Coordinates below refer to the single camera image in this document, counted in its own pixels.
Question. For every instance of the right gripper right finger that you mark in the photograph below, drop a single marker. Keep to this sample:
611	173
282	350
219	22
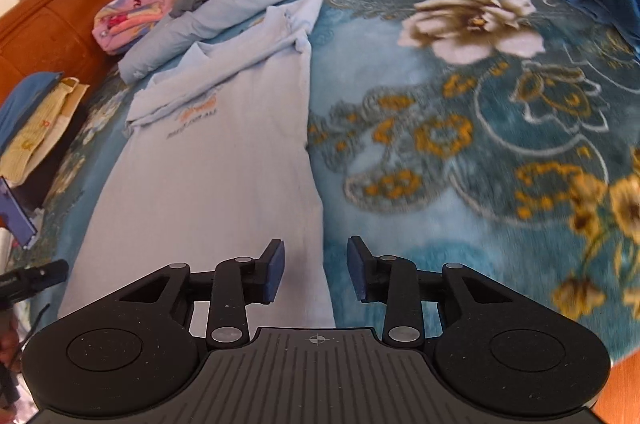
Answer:
392	281

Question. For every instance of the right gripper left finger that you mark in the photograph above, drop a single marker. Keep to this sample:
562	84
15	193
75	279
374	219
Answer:
237	283

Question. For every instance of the light blue t-shirt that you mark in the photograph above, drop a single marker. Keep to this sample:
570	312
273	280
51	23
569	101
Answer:
215	167

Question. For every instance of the blue smartphone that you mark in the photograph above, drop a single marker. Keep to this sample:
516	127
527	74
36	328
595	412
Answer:
14	218

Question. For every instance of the blue pillow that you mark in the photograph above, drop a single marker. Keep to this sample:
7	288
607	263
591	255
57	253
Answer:
23	101

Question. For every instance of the orange wooden headboard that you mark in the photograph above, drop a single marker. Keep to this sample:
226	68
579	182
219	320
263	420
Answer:
55	36

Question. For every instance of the pink cartoon folded blanket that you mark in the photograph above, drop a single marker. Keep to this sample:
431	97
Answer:
122	23

